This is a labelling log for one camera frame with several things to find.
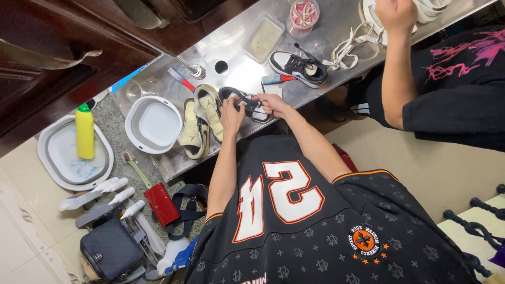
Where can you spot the person's left hand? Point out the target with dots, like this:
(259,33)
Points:
(232,116)

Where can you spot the person's right hand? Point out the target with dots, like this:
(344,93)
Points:
(274,104)

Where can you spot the person's left fingers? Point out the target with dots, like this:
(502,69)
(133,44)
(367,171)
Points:
(228,103)

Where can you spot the person's right fingers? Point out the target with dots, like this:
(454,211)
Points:
(260,99)

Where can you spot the black and white laced sneaker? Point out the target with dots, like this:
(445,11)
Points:
(252,110)

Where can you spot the white card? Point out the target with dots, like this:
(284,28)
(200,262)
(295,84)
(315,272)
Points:
(273,91)

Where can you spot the cream sneaker with tan sole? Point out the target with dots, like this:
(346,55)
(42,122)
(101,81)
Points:
(193,134)
(211,108)

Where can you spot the red and blue brush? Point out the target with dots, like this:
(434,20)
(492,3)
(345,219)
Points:
(179,78)

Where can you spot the clear rectangular plastic container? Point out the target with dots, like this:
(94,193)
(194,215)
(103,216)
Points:
(263,38)

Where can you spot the clear cup with laces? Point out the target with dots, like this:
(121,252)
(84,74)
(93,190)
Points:
(303,15)

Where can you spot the white shoelaces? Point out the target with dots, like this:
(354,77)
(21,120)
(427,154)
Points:
(347,49)

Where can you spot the red wallet case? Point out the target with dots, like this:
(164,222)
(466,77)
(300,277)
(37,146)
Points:
(161,204)

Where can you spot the white shoe with grey rim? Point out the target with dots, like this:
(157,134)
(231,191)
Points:
(369,17)

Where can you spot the person's black numbered jersey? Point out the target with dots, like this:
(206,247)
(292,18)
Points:
(315,228)

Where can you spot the yellow bottle with green cap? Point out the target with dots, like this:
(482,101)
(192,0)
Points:
(85,134)

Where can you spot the white bottle with blue trigger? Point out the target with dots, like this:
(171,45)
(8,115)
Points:
(173,256)

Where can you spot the dark wooden cabinet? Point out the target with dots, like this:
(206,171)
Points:
(59,59)

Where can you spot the large white collapsible basin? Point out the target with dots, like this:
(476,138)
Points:
(63,161)

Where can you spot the black leather bag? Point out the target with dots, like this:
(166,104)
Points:
(111,249)

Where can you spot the black metal railing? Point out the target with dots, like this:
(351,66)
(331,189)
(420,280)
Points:
(477,228)

